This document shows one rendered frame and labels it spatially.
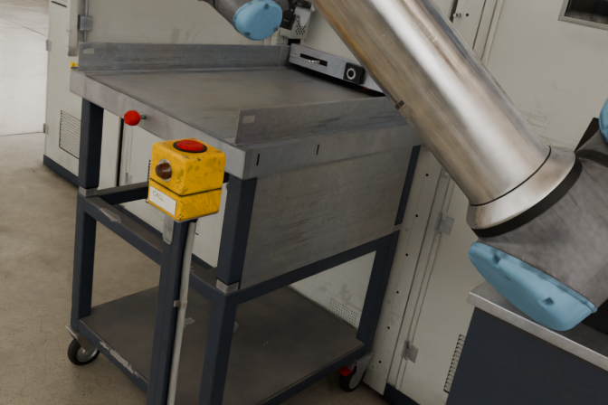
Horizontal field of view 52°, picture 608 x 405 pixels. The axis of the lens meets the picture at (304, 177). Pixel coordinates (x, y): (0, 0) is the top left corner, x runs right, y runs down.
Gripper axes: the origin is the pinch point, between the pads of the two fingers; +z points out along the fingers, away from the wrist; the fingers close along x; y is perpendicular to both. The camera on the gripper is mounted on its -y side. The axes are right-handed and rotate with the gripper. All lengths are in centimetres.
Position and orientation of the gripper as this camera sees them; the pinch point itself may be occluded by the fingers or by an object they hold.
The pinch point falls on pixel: (310, 6)
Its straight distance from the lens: 163.2
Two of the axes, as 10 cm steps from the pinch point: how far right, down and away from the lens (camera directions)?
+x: 7.3, 3.4, -5.9
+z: 6.2, 0.2, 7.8
